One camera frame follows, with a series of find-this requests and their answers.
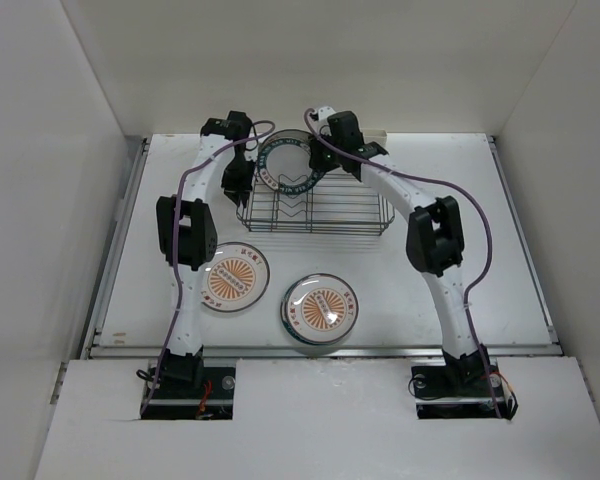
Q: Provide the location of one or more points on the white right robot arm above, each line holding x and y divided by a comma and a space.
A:
435, 238

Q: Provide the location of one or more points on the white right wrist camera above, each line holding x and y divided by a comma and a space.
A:
319, 119

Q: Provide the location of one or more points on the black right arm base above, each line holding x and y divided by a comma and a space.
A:
437, 398

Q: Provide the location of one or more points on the green rim deep plate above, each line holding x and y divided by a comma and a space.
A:
284, 319
283, 163

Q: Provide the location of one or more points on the white cutlery holder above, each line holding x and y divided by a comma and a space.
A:
375, 136

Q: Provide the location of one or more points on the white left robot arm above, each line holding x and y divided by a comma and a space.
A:
188, 237

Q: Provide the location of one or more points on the grey wire dish rack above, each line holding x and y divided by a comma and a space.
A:
338, 204

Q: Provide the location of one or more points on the orange sunburst plate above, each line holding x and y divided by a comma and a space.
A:
235, 279
322, 309

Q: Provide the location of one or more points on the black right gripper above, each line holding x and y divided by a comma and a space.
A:
315, 160

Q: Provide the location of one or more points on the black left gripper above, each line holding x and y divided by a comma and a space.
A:
238, 191

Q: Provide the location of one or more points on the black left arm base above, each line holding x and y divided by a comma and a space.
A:
212, 400

